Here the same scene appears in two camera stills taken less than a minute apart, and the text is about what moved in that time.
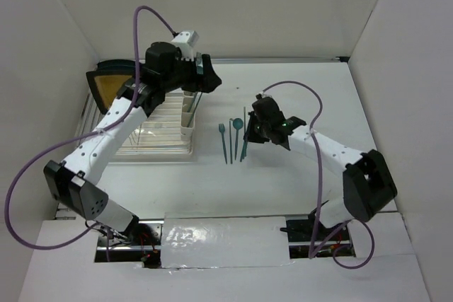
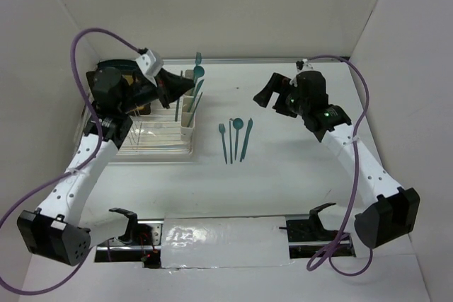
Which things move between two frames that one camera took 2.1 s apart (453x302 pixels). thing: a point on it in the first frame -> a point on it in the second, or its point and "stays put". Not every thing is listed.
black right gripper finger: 252,133 -> 277,83
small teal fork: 221,127 stays put
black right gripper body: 264,127 -> 294,105
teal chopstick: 230,140 stays put
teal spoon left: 238,124 stays put
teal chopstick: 195,101 -> 195,110
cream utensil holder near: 187,115 stays put
